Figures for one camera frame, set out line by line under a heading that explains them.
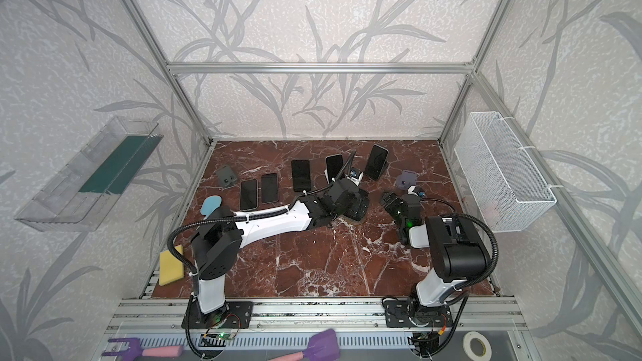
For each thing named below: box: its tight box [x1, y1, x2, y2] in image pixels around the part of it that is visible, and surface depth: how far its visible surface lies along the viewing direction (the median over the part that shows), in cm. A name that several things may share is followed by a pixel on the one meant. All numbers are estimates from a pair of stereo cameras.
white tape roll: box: [462, 330, 493, 361], surface depth 69 cm
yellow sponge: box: [158, 244, 185, 287], surface depth 84 cm
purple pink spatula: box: [269, 328, 341, 361], surface depth 69 cm
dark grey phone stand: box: [216, 164, 238, 189], surface depth 104 cm
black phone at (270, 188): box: [260, 172, 280, 204], surface depth 104 cm
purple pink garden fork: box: [101, 337, 184, 361], surface depth 70 cm
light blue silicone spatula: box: [200, 194, 223, 220], surface depth 99 cm
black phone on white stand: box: [325, 153, 344, 184], surface depth 98 cm
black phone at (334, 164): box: [327, 153, 344, 184], surface depth 98 cm
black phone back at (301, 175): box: [290, 159, 311, 193], surface depth 97 cm
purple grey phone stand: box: [396, 169, 418, 190], surface depth 103 cm
